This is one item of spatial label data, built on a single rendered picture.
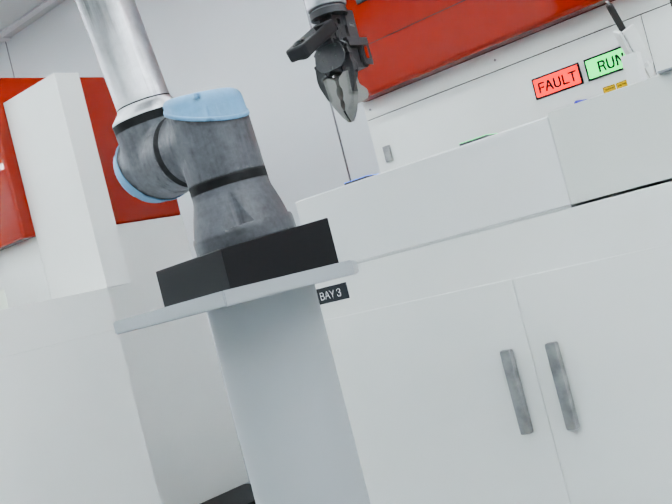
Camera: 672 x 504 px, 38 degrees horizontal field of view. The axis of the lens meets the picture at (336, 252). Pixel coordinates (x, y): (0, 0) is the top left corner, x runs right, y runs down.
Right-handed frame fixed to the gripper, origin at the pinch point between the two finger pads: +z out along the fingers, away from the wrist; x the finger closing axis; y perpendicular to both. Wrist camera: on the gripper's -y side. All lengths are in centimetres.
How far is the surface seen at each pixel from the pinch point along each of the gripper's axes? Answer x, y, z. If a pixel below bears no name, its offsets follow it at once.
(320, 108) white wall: 177, 207, -50
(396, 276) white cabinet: -5.1, -4.5, 30.8
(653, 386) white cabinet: -47, -5, 56
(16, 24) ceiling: 379, 196, -165
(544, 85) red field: -10, 58, -1
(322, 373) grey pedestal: -16, -41, 41
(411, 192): -12.8, -4.4, 17.5
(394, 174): -10.3, -4.4, 13.6
